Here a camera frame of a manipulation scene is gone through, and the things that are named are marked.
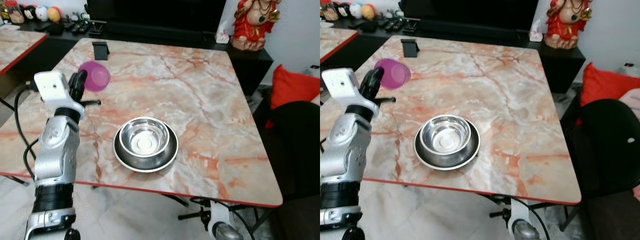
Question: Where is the red robed figurine statue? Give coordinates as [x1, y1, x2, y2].
[230, 0, 281, 52]
[544, 0, 594, 50]

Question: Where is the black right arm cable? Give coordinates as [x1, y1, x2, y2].
[190, 198, 257, 240]
[500, 196, 552, 240]

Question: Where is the black remote control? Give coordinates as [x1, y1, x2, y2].
[70, 20, 92, 35]
[382, 17, 406, 32]

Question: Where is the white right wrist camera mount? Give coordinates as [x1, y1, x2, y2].
[507, 199, 532, 235]
[208, 200, 232, 237]

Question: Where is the purple plastic cup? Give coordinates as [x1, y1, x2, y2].
[374, 58, 412, 91]
[78, 61, 111, 93]

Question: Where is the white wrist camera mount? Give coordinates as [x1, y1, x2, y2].
[208, 200, 232, 237]
[321, 67, 382, 119]
[33, 71, 86, 119]
[507, 199, 532, 235]

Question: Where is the black chair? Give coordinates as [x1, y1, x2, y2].
[560, 98, 640, 240]
[254, 101, 321, 240]

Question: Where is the stainless steel bowl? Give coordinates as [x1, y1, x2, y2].
[113, 116, 179, 174]
[414, 114, 481, 171]

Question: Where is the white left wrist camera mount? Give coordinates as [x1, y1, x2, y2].
[33, 71, 86, 119]
[321, 67, 382, 119]

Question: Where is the red cushion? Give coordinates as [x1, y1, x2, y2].
[575, 62, 640, 126]
[270, 64, 321, 110]

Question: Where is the small black stand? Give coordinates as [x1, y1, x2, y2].
[92, 41, 111, 61]
[401, 38, 421, 58]

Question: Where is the black television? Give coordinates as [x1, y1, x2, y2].
[399, 0, 540, 33]
[84, 0, 229, 37]

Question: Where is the black TV cabinet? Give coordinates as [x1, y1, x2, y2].
[0, 19, 275, 97]
[320, 17, 587, 95]

